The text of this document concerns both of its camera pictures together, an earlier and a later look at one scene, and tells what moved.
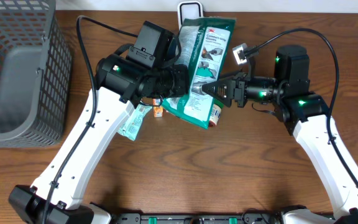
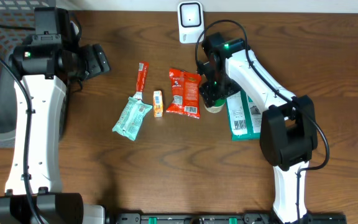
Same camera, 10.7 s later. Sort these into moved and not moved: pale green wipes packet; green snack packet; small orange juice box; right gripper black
Moved: green snack packet
Not moved: small orange juice box; right gripper black; pale green wipes packet
